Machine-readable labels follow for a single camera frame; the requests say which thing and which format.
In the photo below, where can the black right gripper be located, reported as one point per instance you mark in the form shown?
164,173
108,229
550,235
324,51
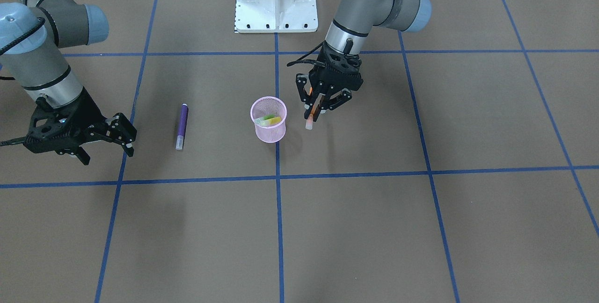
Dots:
90,115

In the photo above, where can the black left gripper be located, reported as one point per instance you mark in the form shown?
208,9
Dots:
324,81

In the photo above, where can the orange marker pen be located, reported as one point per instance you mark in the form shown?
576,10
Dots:
313,109

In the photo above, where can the yellow marker pen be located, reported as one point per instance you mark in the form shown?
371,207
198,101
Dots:
271,122

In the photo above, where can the purple marker pen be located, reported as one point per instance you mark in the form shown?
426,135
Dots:
182,125

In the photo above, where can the green marker pen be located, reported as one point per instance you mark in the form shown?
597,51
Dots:
264,118

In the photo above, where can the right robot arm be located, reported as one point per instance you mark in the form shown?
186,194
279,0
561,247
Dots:
32,34

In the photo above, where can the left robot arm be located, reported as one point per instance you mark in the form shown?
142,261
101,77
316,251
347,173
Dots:
353,22

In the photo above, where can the brown paper table mat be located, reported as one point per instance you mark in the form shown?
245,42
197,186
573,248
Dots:
464,170

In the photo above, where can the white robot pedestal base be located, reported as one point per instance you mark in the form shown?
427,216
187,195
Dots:
276,16

